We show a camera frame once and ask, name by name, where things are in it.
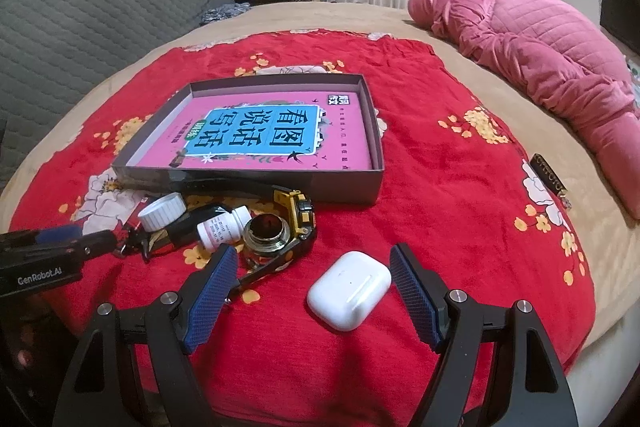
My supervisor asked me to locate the white plastic bottle cap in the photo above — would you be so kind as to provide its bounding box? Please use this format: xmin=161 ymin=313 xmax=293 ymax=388
xmin=138 ymin=193 xmax=186 ymax=233

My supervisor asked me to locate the white pill bottle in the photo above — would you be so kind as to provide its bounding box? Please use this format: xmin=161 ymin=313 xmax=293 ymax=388
xmin=196 ymin=206 xmax=252 ymax=253

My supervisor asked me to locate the metal glass ink bottle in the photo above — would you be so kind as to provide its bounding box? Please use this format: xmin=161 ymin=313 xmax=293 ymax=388
xmin=242 ymin=212 xmax=291 ymax=270

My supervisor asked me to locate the white earbuds case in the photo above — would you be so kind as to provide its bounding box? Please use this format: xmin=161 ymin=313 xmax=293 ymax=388
xmin=306 ymin=251 xmax=392 ymax=332

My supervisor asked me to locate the black yellow wristwatch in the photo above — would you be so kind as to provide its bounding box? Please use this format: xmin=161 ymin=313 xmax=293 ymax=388
xmin=181 ymin=178 xmax=317 ymax=296

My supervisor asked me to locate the red floral blanket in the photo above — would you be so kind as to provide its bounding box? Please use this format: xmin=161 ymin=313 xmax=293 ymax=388
xmin=11 ymin=30 xmax=596 ymax=426

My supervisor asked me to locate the grey quilted headboard cover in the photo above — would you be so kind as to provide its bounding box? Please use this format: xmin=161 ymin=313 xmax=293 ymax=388
xmin=1 ymin=0 xmax=231 ymax=183

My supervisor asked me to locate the beige bed sheet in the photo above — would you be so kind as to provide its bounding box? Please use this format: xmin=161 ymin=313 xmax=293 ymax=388
xmin=1 ymin=2 xmax=639 ymax=343

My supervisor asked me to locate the grey cardboard box tray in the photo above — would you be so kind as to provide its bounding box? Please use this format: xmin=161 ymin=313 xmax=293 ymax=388
xmin=112 ymin=72 xmax=384 ymax=205

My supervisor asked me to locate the pink and blue book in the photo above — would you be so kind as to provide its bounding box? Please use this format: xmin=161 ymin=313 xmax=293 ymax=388
xmin=127 ymin=91 xmax=373 ymax=171

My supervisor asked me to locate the blue patterned cloth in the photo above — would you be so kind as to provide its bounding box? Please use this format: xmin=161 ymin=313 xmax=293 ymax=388
xmin=200 ymin=2 xmax=250 ymax=26

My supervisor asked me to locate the pink quilted duvet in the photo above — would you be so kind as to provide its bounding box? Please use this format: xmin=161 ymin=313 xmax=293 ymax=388
xmin=408 ymin=0 xmax=639 ymax=217

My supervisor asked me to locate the black television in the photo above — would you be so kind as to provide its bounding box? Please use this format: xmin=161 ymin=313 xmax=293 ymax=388
xmin=600 ymin=0 xmax=640 ymax=54

